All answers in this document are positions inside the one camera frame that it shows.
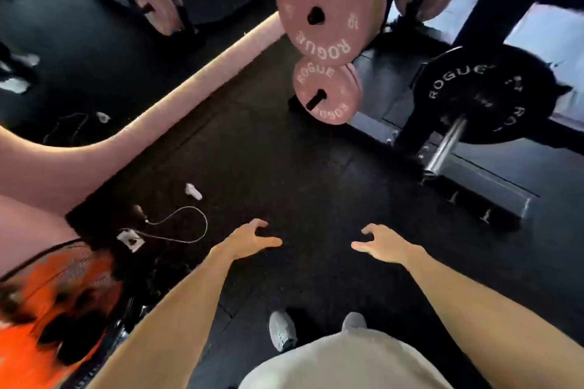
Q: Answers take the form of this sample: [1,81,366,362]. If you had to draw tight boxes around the grey steel rack base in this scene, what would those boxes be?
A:
[349,111,535,223]

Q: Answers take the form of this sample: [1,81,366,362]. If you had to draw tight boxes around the orange and black fan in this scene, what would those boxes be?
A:
[0,239,151,389]

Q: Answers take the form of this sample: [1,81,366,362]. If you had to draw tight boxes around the person's right forearm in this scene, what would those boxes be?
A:
[404,245,584,389]

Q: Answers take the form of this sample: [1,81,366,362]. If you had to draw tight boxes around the person's left hand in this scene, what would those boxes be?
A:
[222,219,283,262]

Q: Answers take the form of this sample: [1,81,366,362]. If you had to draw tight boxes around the white charging cable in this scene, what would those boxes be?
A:
[133,205,209,245]

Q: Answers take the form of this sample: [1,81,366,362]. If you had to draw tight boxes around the person's left forearm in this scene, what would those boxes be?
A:
[89,245,235,389]

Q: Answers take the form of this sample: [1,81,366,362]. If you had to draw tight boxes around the small pink weight plate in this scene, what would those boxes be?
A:
[292,57,363,126]

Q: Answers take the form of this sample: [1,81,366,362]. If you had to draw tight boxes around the pink padded beam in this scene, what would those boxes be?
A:
[0,12,287,217]

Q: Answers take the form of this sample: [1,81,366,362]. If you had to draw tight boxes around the grey shoe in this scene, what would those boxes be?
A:
[269,310,298,353]
[342,312,367,331]

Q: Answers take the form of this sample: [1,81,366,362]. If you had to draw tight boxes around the black weight plate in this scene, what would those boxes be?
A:
[412,46,561,146]

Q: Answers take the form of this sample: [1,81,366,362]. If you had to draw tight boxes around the white charger adapter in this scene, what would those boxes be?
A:
[117,228,146,253]

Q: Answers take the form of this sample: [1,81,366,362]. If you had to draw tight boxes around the grey right shoe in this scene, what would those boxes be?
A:
[342,312,367,331]

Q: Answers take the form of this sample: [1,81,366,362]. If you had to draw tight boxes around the beige shirt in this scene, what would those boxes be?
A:
[238,328,453,389]

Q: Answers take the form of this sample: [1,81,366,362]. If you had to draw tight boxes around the person's right hand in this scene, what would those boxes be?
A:
[351,223,423,266]

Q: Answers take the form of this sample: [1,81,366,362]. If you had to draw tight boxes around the silver barbell sleeve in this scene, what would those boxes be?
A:
[422,116,469,176]

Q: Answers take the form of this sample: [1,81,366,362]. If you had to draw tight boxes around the grey left shoe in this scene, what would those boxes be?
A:
[269,310,298,353]

